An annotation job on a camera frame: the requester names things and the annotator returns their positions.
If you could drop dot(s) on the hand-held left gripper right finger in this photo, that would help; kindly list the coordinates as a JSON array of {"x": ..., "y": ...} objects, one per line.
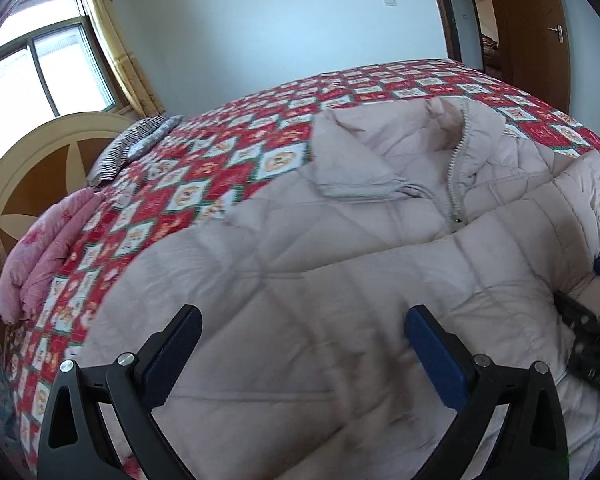
[{"x": 432, "y": 355}]

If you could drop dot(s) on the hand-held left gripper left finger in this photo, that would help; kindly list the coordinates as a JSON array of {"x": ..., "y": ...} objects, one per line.
[{"x": 172, "y": 355}]

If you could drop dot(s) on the pale pink puffer jacket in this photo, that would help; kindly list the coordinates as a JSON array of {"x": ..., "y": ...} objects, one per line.
[{"x": 300, "y": 280}]

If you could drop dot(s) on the pink folded quilt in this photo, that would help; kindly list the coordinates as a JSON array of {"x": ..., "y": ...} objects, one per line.
[{"x": 45, "y": 245}]

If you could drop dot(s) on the red patterned bedspread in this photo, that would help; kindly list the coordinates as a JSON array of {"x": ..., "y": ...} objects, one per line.
[{"x": 170, "y": 185}]

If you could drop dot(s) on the striped grey pillow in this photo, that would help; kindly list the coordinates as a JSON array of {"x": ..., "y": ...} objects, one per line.
[{"x": 130, "y": 145}]

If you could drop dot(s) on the cream wooden headboard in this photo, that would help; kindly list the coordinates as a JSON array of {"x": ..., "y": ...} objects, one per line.
[{"x": 35, "y": 155}]

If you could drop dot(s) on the brown wooden door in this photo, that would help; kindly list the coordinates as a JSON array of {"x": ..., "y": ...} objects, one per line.
[{"x": 525, "y": 35}]

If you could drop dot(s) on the yellow curtain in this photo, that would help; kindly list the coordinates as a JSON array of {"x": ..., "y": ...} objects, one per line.
[{"x": 120, "y": 50}]

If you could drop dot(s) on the window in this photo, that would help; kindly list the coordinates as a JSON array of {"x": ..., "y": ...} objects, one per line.
[{"x": 45, "y": 70}]

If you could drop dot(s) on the dark wooden door frame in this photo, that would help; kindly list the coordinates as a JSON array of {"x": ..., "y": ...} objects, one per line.
[{"x": 447, "y": 10}]

